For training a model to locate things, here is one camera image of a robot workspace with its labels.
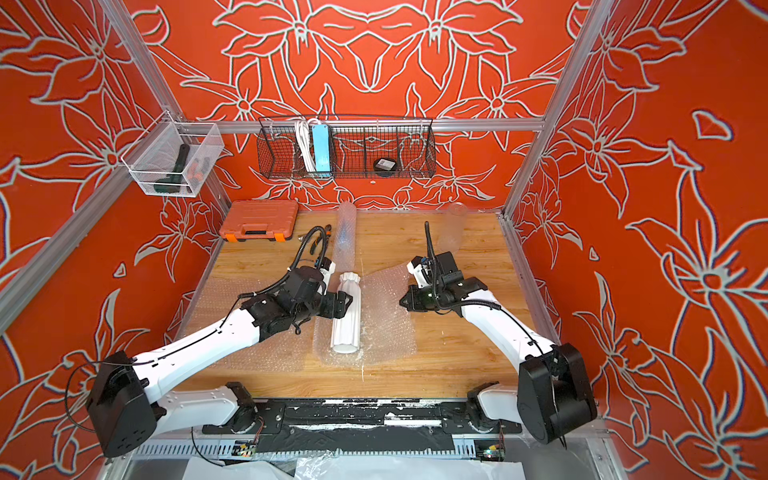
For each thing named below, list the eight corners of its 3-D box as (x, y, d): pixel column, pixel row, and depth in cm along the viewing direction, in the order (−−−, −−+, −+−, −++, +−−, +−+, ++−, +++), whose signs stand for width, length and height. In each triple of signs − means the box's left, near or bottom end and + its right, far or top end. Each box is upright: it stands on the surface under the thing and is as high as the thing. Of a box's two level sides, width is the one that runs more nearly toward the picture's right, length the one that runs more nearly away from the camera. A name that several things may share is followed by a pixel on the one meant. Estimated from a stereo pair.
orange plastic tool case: (221, 242, 111) (215, 233, 107) (236, 208, 124) (232, 199, 120) (291, 242, 111) (287, 233, 107) (300, 208, 124) (297, 199, 120)
